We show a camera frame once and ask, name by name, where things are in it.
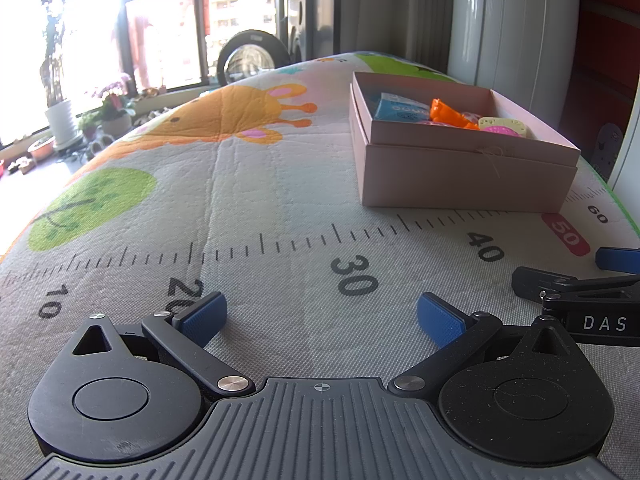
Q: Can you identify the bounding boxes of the blue snack packet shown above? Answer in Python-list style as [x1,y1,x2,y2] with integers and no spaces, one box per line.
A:
[374,92,432,124]

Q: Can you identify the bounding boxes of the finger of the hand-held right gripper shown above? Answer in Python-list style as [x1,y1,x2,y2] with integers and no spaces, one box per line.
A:
[511,266,640,304]
[595,247,640,274]

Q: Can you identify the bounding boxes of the printed cartoon play mat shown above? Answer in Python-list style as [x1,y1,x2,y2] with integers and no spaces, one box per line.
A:
[0,51,640,480]

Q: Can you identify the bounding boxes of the white standing appliance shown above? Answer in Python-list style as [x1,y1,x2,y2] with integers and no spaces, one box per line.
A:
[446,0,585,161]

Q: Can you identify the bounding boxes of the small green potted plant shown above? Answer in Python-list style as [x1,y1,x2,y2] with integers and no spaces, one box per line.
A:
[76,111,102,142]

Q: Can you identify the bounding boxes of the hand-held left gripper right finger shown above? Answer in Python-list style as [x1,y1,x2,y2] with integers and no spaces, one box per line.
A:
[387,292,581,404]

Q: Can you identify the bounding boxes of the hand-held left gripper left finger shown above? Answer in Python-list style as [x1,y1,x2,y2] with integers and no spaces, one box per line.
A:
[72,291,257,404]

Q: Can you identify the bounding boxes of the round washing machine door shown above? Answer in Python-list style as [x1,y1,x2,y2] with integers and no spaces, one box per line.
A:
[217,29,292,87]

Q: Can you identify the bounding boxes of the round shallow bowl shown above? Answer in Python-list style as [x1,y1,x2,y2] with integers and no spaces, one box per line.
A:
[27,137,54,162]

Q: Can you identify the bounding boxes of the grey washing machine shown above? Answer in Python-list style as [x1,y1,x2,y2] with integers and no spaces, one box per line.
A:
[276,0,342,68]

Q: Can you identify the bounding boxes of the grey curtain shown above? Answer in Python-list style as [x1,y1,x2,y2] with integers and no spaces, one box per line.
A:
[338,0,453,77]

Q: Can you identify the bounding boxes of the black window frame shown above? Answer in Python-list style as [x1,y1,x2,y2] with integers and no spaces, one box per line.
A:
[117,0,286,92]

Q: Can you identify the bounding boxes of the pink cardboard box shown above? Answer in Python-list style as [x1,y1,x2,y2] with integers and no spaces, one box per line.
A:
[348,71,582,210]

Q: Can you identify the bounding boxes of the cream and pink toy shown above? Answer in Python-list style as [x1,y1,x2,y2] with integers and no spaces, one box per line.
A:
[477,115,529,140]

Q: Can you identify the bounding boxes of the tall plant in white pot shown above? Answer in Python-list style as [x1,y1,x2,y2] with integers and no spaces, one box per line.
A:
[29,0,83,150]

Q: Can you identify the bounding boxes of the black perforated object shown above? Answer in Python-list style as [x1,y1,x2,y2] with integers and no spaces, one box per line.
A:
[591,122,624,184]

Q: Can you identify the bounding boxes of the pink flowering potted plant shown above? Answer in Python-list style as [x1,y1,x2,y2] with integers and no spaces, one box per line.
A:
[84,73,137,137]

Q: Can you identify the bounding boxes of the orange plastic toy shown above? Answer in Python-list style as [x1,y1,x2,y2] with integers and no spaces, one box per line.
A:
[428,97,482,131]

